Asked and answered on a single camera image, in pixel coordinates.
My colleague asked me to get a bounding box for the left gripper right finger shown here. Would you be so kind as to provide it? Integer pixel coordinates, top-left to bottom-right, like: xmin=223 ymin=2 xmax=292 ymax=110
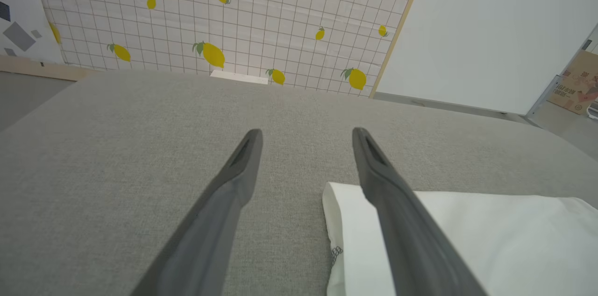
xmin=351 ymin=127 xmax=489 ymax=296

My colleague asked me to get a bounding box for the grey fabric sofa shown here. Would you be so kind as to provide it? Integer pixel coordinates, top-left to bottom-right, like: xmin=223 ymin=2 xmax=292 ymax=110
xmin=0 ymin=70 xmax=598 ymax=296

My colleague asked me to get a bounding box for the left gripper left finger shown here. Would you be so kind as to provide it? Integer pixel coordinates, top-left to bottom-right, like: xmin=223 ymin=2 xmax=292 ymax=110
xmin=130 ymin=128 xmax=264 ymax=296

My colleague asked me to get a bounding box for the white partition panel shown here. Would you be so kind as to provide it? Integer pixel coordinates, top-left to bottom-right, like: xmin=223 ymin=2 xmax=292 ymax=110
xmin=374 ymin=0 xmax=598 ymax=117

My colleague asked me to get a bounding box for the grey geometric print partition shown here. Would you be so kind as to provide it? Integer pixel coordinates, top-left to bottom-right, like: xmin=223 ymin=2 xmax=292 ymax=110
xmin=0 ymin=0 xmax=96 ymax=83

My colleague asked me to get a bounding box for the brown cardboard box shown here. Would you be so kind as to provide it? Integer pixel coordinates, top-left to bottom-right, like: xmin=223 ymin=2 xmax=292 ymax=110
xmin=548 ymin=50 xmax=598 ymax=115

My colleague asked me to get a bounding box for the white box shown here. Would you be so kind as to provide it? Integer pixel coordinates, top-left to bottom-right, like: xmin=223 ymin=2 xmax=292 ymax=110
xmin=210 ymin=70 xmax=269 ymax=85

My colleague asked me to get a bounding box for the white garment with grey stitching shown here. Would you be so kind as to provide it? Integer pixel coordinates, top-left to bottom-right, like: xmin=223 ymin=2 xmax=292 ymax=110
xmin=322 ymin=182 xmax=598 ymax=296

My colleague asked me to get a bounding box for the lemon print partition screen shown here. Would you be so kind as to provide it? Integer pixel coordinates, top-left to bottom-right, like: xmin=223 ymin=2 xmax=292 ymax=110
xmin=29 ymin=0 xmax=430 ymax=99

